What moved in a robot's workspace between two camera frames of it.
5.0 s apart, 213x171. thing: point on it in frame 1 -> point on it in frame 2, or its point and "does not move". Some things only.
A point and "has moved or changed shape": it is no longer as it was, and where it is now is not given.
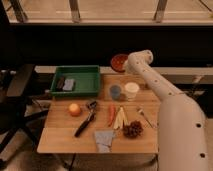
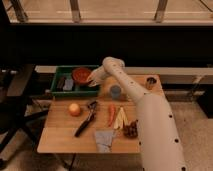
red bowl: (118, 62) has moved or changed shape
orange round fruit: (74, 109) does not move
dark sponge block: (59, 86) does not move
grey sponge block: (68, 85) does not move
